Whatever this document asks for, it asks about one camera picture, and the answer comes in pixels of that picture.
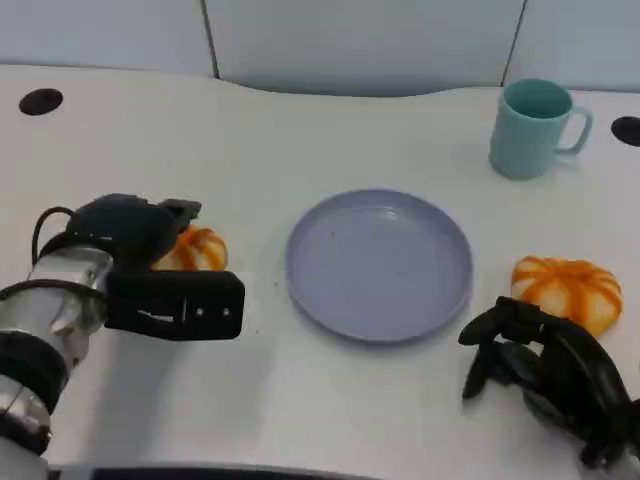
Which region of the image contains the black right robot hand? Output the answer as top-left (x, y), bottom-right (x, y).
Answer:
top-left (458, 295), bottom-right (640, 470)

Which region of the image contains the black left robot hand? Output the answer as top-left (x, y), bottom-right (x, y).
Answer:
top-left (66, 194), bottom-right (203, 274)

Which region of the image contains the orange white toy bread roll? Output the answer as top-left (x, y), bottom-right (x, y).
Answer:
top-left (152, 224), bottom-right (230, 273)
top-left (511, 255), bottom-right (624, 338)

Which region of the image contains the lilac plate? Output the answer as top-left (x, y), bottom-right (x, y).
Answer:
top-left (284, 187), bottom-right (475, 345)

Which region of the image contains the pale green mug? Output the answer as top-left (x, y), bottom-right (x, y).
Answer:
top-left (488, 78), bottom-right (595, 181)

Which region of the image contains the grey partition screen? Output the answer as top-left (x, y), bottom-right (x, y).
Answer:
top-left (0, 0), bottom-right (640, 98)

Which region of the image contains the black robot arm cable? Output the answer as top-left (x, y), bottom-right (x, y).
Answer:
top-left (30, 205), bottom-right (77, 264)

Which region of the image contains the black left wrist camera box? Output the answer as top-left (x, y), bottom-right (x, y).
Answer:
top-left (103, 269), bottom-right (247, 343)

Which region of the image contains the black table cable hole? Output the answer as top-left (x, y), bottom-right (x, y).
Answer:
top-left (18, 88), bottom-right (65, 117)
top-left (610, 116), bottom-right (640, 147)

